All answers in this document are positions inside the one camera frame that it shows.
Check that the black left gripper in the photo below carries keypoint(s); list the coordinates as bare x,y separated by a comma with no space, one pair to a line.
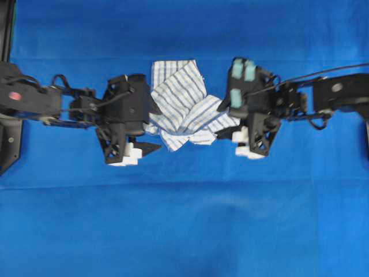
117,150

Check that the white blue striped towel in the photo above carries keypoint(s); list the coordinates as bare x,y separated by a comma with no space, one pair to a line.
188,112

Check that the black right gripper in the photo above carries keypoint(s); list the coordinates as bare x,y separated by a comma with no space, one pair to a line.
253,139

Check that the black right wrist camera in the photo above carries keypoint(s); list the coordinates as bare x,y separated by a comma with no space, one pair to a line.
249,88

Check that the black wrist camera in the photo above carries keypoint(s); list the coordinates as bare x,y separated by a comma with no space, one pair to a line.
249,88
130,102

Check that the blue table cloth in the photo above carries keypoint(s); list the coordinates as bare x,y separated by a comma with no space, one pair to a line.
199,211

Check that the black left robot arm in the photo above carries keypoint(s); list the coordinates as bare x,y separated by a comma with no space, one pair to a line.
58,104

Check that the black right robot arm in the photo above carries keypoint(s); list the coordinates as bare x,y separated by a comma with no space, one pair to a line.
314,98

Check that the black aluminium table frame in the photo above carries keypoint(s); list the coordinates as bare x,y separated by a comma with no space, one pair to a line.
11,127

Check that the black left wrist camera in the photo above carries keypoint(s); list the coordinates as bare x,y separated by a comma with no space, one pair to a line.
130,102

